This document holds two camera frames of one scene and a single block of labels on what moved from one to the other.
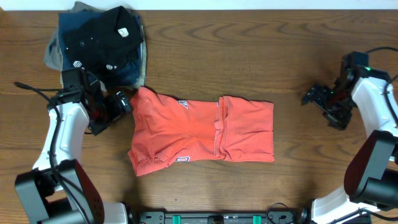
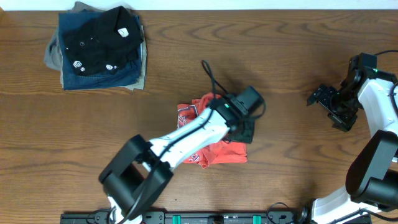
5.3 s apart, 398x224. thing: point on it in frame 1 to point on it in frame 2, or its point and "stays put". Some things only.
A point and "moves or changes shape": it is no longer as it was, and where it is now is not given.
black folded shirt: x=106 y=42 stays put
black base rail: x=298 y=217 stays put
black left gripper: x=116 y=104 to x=244 y=134
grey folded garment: x=52 y=56 stays put
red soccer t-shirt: x=167 y=130 moves or changes shape
